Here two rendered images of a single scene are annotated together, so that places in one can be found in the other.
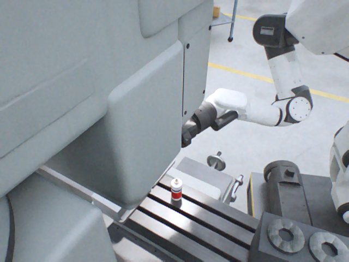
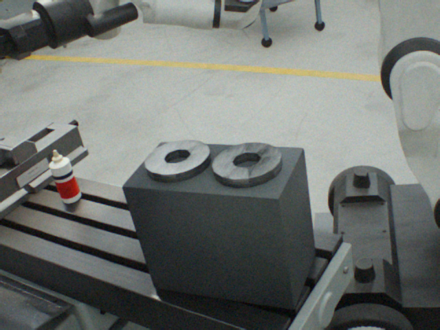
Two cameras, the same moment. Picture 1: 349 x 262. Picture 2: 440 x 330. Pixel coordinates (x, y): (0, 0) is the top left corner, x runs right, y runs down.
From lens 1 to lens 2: 0.62 m
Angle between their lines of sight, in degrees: 14
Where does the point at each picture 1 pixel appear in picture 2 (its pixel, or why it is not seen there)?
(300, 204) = (377, 230)
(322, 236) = (243, 148)
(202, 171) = not seen: hidden behind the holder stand
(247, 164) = not seen: hidden behind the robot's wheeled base
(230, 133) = (311, 179)
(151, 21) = not seen: outside the picture
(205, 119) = (60, 11)
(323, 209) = (425, 235)
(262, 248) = (130, 182)
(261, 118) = (181, 10)
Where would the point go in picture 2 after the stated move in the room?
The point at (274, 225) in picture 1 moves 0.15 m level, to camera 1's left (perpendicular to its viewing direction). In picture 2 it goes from (161, 149) to (61, 164)
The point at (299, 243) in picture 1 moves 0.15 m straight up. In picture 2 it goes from (194, 161) to (170, 54)
